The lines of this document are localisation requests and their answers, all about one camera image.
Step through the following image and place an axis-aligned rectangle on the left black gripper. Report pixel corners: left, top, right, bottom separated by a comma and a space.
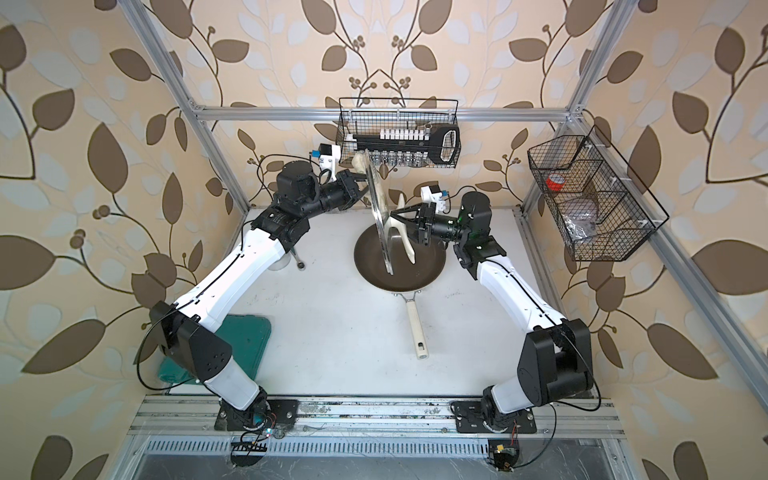
294, 169, 374, 222

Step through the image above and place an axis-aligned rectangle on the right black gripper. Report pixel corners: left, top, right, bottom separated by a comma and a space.
393, 203, 471, 247

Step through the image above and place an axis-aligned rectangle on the glass pot lid cream handle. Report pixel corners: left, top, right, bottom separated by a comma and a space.
365, 162, 416, 275

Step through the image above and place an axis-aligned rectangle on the yellow cleaning cloth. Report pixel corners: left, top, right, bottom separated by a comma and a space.
351, 151, 370, 178

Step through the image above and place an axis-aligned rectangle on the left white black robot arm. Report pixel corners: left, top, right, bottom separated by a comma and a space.
145, 161, 368, 432

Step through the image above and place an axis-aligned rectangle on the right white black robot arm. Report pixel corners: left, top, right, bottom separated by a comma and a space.
389, 191, 599, 432

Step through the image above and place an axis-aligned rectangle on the black white tool in basket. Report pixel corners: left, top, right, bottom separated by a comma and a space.
342, 123, 461, 168

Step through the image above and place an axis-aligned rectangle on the clear tape roll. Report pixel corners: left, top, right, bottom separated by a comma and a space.
268, 254, 291, 271

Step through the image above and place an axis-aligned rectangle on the green mat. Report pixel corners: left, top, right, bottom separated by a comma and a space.
157, 315, 272, 384

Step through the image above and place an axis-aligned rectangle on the clear plastic bag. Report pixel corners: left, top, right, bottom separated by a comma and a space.
560, 198, 598, 242

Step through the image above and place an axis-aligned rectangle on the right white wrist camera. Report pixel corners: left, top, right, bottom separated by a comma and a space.
420, 184, 450, 214

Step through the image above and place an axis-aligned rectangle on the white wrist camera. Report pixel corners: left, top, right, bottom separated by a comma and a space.
420, 184, 450, 214
311, 143, 341, 177

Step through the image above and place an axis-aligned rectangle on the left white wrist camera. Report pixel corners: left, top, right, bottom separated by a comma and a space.
311, 143, 341, 177

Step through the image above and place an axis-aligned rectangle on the dark frying pan cream handle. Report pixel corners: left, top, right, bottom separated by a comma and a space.
353, 225, 446, 360

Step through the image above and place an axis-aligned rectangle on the black wire basket back wall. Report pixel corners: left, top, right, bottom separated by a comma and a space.
335, 96, 461, 168

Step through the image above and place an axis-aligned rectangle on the black wire basket wall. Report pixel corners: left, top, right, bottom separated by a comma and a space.
335, 96, 461, 168
527, 126, 670, 262

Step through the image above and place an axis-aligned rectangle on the black wire basket right wall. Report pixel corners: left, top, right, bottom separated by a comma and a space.
527, 126, 670, 262

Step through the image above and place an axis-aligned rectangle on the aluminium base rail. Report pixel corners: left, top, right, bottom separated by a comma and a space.
128, 395, 626, 459

